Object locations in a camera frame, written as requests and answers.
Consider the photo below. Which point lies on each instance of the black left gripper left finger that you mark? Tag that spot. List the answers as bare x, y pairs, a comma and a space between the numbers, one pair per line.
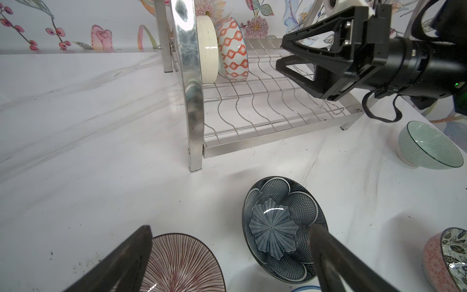
123, 269

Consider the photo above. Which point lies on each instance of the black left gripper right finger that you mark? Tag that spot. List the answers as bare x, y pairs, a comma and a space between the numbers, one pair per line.
335, 264

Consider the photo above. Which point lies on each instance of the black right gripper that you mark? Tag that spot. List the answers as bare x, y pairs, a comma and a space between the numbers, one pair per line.
361, 44

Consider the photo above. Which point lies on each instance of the blue geometric red bowl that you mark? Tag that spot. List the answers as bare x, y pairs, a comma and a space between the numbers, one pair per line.
233, 57

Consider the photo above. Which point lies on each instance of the cream white bowl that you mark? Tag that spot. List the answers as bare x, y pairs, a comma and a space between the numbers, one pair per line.
208, 49

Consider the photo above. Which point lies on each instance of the stainless steel dish rack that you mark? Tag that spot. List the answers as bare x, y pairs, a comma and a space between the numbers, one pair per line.
226, 116

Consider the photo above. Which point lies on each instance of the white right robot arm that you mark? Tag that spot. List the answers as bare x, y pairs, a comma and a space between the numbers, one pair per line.
447, 71

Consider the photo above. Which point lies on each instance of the blue yellow patterned bowl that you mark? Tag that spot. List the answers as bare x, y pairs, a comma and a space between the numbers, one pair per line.
308, 288

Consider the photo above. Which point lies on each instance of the pink striped bowl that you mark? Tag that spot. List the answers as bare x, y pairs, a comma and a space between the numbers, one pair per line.
182, 263

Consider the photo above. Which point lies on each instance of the dark petal pattern bowl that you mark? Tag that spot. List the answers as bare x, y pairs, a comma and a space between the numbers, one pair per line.
276, 219

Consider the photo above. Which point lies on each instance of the black white floral bowl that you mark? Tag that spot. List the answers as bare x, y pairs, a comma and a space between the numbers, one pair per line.
445, 260

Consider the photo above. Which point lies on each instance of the pale green bowl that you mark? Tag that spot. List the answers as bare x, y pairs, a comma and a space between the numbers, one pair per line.
421, 145

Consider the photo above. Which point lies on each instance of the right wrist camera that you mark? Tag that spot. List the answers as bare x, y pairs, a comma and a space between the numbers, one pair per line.
333, 7

